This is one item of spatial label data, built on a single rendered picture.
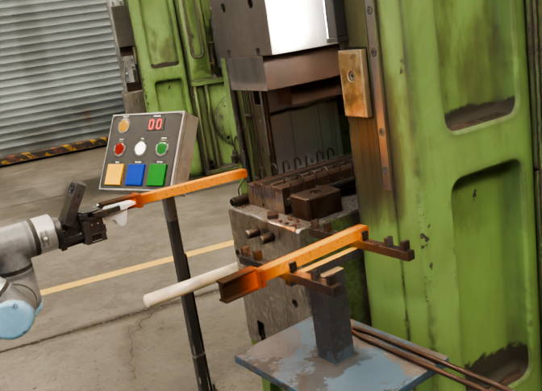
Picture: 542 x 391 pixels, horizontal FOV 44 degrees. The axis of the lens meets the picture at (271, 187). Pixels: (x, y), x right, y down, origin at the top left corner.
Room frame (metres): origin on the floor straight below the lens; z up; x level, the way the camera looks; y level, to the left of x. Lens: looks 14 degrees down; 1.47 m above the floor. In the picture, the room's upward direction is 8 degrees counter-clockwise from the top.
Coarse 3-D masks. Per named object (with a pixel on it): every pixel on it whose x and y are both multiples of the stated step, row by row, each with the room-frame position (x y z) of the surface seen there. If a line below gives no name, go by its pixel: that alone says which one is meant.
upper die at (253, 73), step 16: (320, 48) 1.92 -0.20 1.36; (336, 48) 1.95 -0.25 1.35; (240, 64) 1.92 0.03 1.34; (256, 64) 1.85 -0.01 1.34; (272, 64) 1.83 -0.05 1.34; (288, 64) 1.86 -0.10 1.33; (304, 64) 1.89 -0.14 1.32; (320, 64) 1.92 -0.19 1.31; (336, 64) 1.94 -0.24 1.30; (240, 80) 1.94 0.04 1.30; (256, 80) 1.86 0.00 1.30; (272, 80) 1.83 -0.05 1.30; (288, 80) 1.86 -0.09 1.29; (304, 80) 1.88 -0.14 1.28
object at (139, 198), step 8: (240, 168) 1.85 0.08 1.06; (216, 176) 1.80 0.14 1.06; (224, 176) 1.80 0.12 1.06; (232, 176) 1.81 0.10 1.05; (240, 176) 1.83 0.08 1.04; (184, 184) 1.75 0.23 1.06; (192, 184) 1.75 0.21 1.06; (200, 184) 1.76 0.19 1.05; (208, 184) 1.77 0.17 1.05; (216, 184) 1.79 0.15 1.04; (152, 192) 1.70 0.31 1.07; (160, 192) 1.70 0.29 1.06; (168, 192) 1.71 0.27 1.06; (176, 192) 1.72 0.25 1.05; (184, 192) 1.74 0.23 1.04; (112, 200) 1.65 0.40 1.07; (120, 200) 1.65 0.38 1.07; (136, 200) 1.66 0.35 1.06; (144, 200) 1.68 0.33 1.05; (152, 200) 1.69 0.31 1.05; (128, 208) 1.65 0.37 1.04
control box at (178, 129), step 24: (120, 120) 2.39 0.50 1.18; (144, 120) 2.32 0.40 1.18; (168, 120) 2.26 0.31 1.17; (192, 120) 2.26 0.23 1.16; (144, 144) 2.27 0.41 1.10; (168, 144) 2.21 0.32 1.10; (192, 144) 2.24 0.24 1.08; (168, 168) 2.17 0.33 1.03; (120, 192) 2.29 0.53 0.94; (144, 192) 2.21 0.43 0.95
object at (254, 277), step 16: (320, 240) 1.38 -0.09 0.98; (336, 240) 1.37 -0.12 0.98; (352, 240) 1.40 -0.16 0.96; (288, 256) 1.31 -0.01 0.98; (304, 256) 1.31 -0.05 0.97; (320, 256) 1.34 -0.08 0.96; (240, 272) 1.23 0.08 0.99; (256, 272) 1.24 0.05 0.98; (272, 272) 1.26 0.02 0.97; (224, 288) 1.20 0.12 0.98; (240, 288) 1.22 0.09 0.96; (256, 288) 1.24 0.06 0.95
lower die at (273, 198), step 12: (348, 156) 2.07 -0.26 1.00; (300, 168) 2.04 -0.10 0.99; (324, 168) 1.96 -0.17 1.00; (336, 168) 1.96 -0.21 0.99; (348, 168) 1.95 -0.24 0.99; (264, 180) 1.96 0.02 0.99; (300, 180) 1.89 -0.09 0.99; (312, 180) 1.88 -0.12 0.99; (324, 180) 1.90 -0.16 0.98; (336, 180) 1.92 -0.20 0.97; (252, 192) 1.96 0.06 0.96; (264, 192) 1.90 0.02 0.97; (276, 192) 1.85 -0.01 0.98; (288, 192) 1.83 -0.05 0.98; (348, 192) 1.94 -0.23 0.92; (252, 204) 1.97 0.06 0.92; (264, 204) 1.91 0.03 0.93; (276, 204) 1.85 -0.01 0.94
